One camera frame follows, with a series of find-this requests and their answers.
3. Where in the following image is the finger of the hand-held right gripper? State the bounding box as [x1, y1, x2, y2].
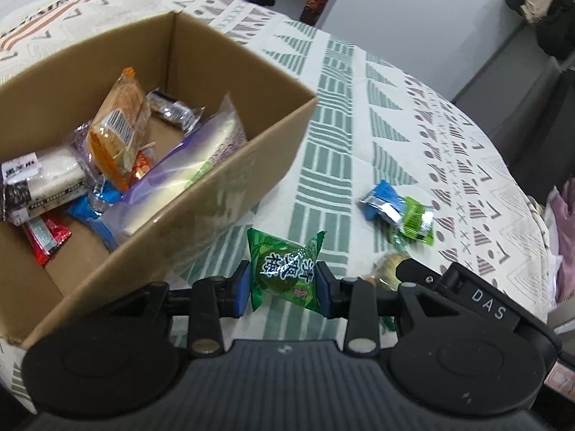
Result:
[395, 258, 445, 286]

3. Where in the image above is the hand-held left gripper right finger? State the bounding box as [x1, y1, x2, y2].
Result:
[314, 260, 454, 355]

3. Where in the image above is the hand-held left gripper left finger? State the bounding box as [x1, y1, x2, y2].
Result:
[101, 260, 251, 355]

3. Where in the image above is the clear cracker packet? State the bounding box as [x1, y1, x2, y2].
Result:
[366, 251, 411, 292]

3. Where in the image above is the large green snack packet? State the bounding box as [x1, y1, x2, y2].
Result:
[247, 228, 328, 319]

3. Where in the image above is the brown cardboard box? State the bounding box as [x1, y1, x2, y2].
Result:
[0, 11, 319, 351]

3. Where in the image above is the large purple clear snack bag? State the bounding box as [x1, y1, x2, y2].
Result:
[105, 92, 248, 243]

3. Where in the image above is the red orange snack packet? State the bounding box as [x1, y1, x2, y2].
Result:
[128, 144, 158, 185]

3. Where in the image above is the large blue snack packet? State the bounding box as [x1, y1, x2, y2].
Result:
[67, 180, 124, 252]

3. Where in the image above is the white and black snack packet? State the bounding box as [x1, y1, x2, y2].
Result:
[0, 146, 93, 225]

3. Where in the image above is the small light green snack packet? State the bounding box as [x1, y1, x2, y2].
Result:
[391, 195, 436, 247]

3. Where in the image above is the small blue snack packet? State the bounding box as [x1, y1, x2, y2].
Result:
[358, 180, 407, 225]

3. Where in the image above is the pink cloth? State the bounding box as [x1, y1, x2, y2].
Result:
[546, 186, 575, 301]

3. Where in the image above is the patterned white tablecloth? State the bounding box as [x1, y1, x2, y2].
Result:
[0, 0, 562, 414]

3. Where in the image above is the dark shiny snack packet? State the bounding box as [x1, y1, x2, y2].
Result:
[146, 90, 205, 133]

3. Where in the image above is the grey furniture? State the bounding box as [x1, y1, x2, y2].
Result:
[451, 22, 575, 198]

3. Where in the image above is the red bag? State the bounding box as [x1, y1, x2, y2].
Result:
[301, 0, 333, 25]

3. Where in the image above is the pile of dark clothes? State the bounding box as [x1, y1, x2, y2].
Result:
[505, 0, 575, 59]

